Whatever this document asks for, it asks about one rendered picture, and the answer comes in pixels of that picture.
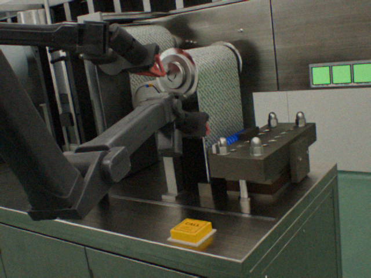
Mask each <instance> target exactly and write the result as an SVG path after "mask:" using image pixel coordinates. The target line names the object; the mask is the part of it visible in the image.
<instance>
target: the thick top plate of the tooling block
mask: <svg viewBox="0 0 371 278"><path fill-rule="evenodd" d="M306 124H307V125H306V126H301V127H297V126H295V123H279V125H278V126H267V125H268V124H266V125H264V126H262V127H261V128H259V132H258V133H256V134H254V135H252V136H251V137H249V138H247V139H238V140H236V141H235V142H233V143H232V144H230V145H229V151H230V153H229V154H228V155H217V154H215V153H213V154H212V155H210V156H209V164H210V173H211V177H214V178H226V179H233V180H246V181H258V182H266V181H267V180H268V179H269V178H270V177H271V176H272V175H274V174H275V173H276V172H278V171H280V169H282V168H283V167H284V166H286V165H287V164H288V163H289V162H290V155H289V145H290V144H291V143H293V142H295V140H296V139H298V138H299V137H301V136H308V147H309V146H311V145H312V144H313V143H314V142H316V141H317V134H316V124H315V123H306ZM253 137H258V138H259V139H260V140H261V145H262V146H263V152H264V154H263V155H260V156H251V155H250V147H251V140H252V138H253Z"/></svg>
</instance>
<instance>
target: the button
mask: <svg viewBox="0 0 371 278"><path fill-rule="evenodd" d="M211 231H212V223H211V222H205V221H198V220H192V219H186V220H184V221H183V222H182V223H180V224H178V226H176V227H174V228H173V229H172V230H171V231H170V232H171V237H172V239H175V240H181V241H184V242H189V243H195V244H197V243H198V242H199V241H200V240H201V239H203V238H204V237H205V236H207V235H208V234H209V233H210V232H211Z"/></svg>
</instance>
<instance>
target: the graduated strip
mask: <svg viewBox="0 0 371 278"><path fill-rule="evenodd" d="M111 197H117V198H122V199H129V200H137V201H142V202H149V203H156V204H164V205H168V206H176V207H184V208H188V209H196V210H203V211H211V212H215V213H223V214H230V215H237V216H243V217H250V218H257V219H262V220H269V221H275V220H276V219H277V217H271V216H266V215H259V214H251V213H243V212H238V211H230V210H223V209H218V208H210V207H202V206H194V205H190V204H182V203H174V202H166V201H161V200H154V199H146V198H141V197H133V196H125V195H117V194H115V195H113V196H111Z"/></svg>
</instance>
